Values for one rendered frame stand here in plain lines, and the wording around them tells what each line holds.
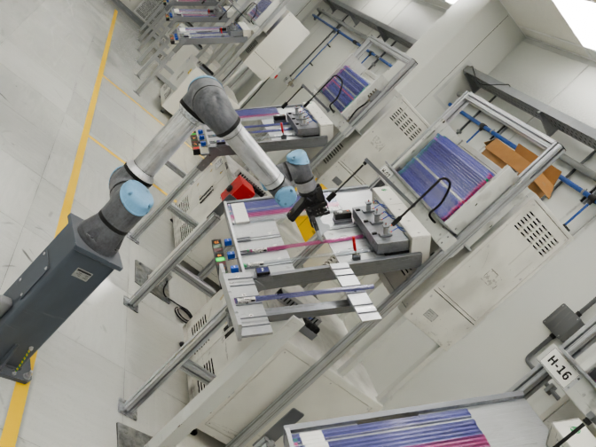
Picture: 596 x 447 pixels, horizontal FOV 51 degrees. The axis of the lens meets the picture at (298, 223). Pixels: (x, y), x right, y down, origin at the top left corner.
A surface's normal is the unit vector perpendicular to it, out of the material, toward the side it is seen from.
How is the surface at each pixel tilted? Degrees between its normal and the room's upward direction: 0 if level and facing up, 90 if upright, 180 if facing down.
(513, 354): 90
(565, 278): 90
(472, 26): 90
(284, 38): 90
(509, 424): 45
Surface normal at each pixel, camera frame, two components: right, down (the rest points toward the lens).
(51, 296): 0.37, 0.57
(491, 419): 0.02, -0.89
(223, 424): 0.22, 0.45
